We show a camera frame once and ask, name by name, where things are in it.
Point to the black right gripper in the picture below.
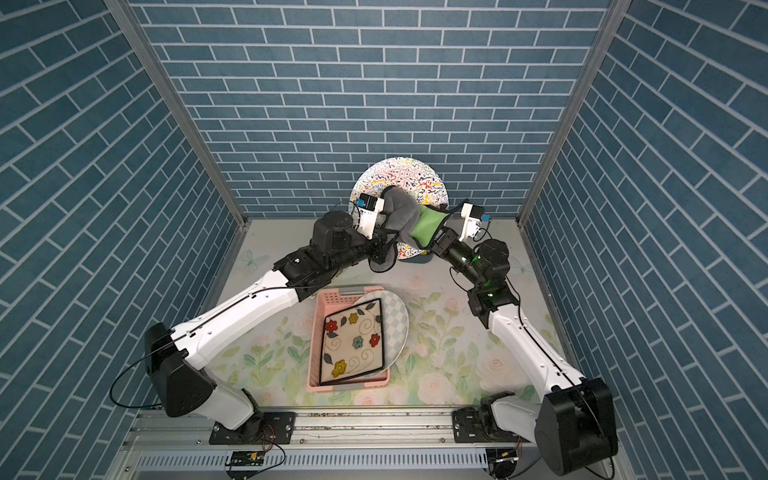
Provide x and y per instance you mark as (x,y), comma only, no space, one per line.
(444,247)

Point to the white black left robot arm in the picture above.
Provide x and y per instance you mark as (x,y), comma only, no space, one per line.
(177,357)

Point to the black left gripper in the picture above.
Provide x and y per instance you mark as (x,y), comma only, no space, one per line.
(378,248)

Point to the square floral plate black rim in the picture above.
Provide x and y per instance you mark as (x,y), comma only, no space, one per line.
(352,343)

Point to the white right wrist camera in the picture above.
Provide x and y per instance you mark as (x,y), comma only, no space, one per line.
(474,217)

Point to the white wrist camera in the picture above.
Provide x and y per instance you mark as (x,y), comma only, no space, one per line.
(474,217)
(368,208)

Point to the pink plastic basket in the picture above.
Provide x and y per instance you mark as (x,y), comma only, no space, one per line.
(328,301)

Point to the floral table mat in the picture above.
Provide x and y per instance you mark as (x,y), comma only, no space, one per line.
(449,358)

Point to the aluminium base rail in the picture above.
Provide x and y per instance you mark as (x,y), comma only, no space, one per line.
(325,443)

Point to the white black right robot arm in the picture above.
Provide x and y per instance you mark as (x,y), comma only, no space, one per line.
(573,424)

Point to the round colourful squiggle plate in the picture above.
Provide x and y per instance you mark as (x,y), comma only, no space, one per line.
(415,177)

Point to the teal plastic storage bin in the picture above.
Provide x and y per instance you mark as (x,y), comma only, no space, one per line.
(421,258)

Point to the round checkered plate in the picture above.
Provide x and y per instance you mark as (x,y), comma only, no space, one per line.
(395,322)

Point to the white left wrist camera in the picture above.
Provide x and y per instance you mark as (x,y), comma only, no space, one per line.
(368,208)

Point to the green circuit board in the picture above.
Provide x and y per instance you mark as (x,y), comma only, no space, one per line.
(245,459)

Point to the grey green cleaning cloth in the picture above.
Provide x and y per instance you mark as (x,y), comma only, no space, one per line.
(414,223)

